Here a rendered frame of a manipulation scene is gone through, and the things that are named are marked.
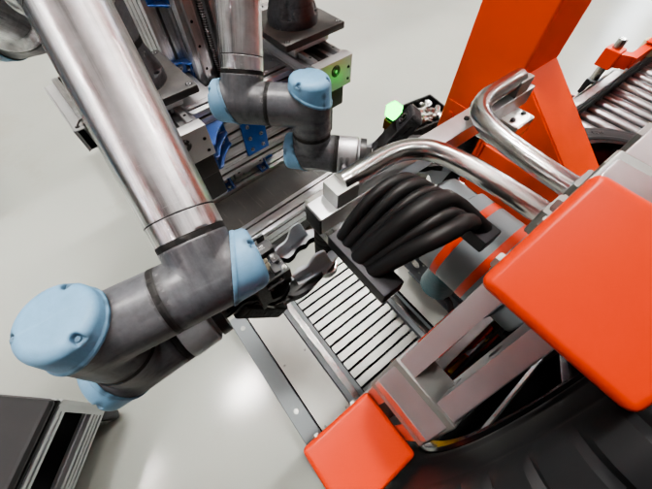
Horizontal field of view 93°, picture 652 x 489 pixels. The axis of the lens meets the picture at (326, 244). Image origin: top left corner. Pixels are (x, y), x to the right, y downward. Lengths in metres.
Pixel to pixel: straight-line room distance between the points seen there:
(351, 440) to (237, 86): 0.55
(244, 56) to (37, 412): 1.02
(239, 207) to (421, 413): 1.21
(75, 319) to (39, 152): 2.21
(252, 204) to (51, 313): 1.11
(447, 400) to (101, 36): 0.43
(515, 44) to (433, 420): 0.78
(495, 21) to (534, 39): 0.09
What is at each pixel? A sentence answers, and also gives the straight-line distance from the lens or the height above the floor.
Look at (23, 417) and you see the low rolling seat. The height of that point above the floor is 0.34.
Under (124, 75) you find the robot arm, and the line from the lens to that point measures 0.38.
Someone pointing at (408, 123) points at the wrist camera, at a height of 0.90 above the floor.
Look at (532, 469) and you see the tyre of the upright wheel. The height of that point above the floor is 1.05.
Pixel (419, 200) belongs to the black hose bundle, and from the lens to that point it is 0.29.
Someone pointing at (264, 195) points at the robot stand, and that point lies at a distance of 1.41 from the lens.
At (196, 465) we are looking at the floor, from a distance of 1.34.
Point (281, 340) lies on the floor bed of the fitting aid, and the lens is 1.23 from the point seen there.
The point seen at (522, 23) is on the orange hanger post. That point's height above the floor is 0.96.
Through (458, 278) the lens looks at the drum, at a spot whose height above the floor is 0.86.
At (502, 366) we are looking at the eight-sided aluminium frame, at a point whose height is 1.03.
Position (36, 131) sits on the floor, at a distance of 2.70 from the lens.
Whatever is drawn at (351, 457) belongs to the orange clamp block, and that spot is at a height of 0.88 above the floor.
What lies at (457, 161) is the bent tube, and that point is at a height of 1.01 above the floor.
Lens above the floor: 1.26
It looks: 58 degrees down
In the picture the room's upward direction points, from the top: straight up
